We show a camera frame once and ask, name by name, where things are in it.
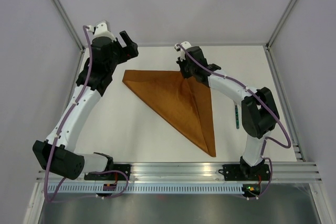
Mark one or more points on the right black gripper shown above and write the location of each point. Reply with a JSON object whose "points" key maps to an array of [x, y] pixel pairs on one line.
{"points": [[185, 75]]}

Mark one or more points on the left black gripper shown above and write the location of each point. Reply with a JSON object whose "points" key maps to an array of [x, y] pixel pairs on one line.
{"points": [[128, 52]]}

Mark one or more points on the orange-brown cloth napkin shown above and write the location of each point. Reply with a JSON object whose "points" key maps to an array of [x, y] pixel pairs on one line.
{"points": [[185, 104]]}

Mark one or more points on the fork with teal handle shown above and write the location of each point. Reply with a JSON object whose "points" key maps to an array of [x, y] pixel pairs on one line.
{"points": [[236, 116]]}

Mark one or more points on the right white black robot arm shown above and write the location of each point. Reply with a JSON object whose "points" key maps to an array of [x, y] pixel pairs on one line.
{"points": [[257, 106]]}

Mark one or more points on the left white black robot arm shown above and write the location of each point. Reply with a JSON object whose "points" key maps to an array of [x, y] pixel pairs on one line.
{"points": [[56, 154]]}

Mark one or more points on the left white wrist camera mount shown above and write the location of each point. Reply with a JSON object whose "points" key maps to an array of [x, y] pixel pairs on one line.
{"points": [[101, 29]]}

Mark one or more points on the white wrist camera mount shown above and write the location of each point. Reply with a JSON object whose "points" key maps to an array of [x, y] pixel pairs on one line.
{"points": [[101, 29], [181, 48]]}

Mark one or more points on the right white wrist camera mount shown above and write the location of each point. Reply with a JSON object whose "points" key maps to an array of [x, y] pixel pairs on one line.
{"points": [[181, 48]]}

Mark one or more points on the right aluminium frame post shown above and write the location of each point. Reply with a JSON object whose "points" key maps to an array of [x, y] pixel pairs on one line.
{"points": [[285, 15]]}

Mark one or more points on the aluminium frame post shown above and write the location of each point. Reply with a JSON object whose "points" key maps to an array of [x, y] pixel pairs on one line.
{"points": [[68, 24], [285, 15]]}

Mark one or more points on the left aluminium frame post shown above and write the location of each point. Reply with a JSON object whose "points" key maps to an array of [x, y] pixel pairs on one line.
{"points": [[68, 24]]}

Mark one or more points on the aluminium mounting rail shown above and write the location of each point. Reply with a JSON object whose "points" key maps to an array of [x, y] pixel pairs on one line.
{"points": [[283, 172]]}

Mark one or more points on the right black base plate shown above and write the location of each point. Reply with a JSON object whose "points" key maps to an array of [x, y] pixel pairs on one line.
{"points": [[238, 172]]}

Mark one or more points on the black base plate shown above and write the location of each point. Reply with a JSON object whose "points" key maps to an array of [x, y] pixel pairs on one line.
{"points": [[119, 172], [238, 172]]}

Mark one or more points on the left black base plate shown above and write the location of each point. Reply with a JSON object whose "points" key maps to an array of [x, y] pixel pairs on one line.
{"points": [[119, 172]]}

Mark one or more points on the white slotted cable duct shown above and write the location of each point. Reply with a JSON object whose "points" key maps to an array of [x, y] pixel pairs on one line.
{"points": [[151, 188]]}

